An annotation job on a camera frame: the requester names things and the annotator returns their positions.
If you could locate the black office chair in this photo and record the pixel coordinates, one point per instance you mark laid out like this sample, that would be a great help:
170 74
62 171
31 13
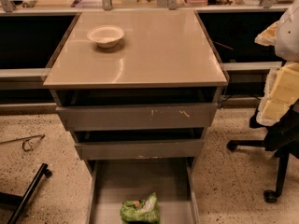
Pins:
283 139

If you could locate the grey drawer cabinet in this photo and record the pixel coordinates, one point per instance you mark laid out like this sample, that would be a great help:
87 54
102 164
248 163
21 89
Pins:
163 58

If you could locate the metal wire hook tool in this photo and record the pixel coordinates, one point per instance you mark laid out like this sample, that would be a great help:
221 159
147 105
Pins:
26 142

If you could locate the top grey drawer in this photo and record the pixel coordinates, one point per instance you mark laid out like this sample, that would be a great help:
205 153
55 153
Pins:
136 117

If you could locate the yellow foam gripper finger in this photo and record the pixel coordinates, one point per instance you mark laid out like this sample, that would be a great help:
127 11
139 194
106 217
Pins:
281 91
268 36

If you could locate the black chair base leg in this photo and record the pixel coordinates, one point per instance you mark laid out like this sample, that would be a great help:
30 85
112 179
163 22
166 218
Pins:
17 202

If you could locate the white paper bowl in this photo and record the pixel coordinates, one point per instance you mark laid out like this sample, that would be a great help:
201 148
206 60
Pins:
106 36

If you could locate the open bottom grey drawer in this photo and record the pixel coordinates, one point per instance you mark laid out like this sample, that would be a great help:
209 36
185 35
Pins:
115 182

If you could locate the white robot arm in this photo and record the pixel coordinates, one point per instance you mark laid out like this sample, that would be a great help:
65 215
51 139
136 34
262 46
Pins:
287 36

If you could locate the middle grey drawer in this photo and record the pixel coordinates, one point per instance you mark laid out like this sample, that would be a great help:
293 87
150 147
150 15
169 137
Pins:
139 149

